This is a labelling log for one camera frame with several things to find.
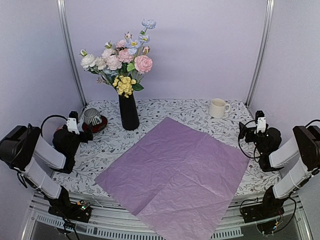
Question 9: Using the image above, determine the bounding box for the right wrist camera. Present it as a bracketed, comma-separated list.
[255, 110, 267, 134]

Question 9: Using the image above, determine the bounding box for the striped grey teacup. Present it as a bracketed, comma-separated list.
[83, 108, 102, 126]

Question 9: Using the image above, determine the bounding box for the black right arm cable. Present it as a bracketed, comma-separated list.
[237, 119, 261, 161]

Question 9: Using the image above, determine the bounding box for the cream ceramic mug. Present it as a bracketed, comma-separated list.
[208, 98, 231, 119]

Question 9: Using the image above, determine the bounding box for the purple pink wrapping paper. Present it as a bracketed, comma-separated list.
[94, 116, 252, 240]

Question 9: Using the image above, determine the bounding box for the blue poppy flower stem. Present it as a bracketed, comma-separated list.
[124, 19, 157, 56]

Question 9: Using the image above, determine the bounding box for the aluminium frame post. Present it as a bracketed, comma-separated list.
[56, 0, 87, 107]
[245, 0, 275, 108]

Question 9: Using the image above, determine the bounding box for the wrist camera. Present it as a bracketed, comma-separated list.
[255, 110, 267, 134]
[66, 111, 80, 135]

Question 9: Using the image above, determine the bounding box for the left aluminium frame post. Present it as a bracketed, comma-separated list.
[56, 0, 87, 107]

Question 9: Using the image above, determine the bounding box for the aluminium front rail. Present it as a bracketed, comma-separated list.
[21, 193, 313, 240]

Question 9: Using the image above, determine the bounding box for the red lacquer saucer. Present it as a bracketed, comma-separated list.
[82, 116, 108, 134]

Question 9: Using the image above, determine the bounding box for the white rose flower stem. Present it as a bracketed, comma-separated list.
[79, 49, 107, 75]

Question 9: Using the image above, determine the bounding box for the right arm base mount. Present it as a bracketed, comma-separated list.
[239, 186, 286, 235]

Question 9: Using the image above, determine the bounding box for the right aluminium frame post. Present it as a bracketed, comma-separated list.
[245, 0, 275, 108]

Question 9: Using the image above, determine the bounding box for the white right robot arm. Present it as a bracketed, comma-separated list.
[238, 117, 320, 218]

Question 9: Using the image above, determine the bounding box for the pink rose flower stem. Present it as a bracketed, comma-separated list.
[105, 38, 151, 76]

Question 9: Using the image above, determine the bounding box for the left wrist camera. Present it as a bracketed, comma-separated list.
[66, 111, 80, 135]

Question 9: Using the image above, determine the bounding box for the yellow small flower sprig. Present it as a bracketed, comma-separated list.
[112, 75, 137, 98]

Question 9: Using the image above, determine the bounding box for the light blue flower stem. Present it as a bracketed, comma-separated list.
[103, 69, 118, 78]

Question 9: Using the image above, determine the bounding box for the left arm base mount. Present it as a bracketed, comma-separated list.
[44, 187, 92, 223]

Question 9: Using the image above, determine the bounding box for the floral patterned tablecloth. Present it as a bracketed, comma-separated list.
[45, 98, 288, 201]

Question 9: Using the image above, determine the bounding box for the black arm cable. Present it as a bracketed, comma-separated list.
[237, 119, 261, 161]
[39, 114, 68, 138]

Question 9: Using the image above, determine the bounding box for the black tapered vase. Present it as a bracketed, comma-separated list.
[118, 94, 140, 131]

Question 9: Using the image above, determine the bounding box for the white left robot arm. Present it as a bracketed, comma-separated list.
[0, 125, 93, 217]

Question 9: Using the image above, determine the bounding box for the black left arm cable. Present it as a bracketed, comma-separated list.
[39, 114, 68, 138]

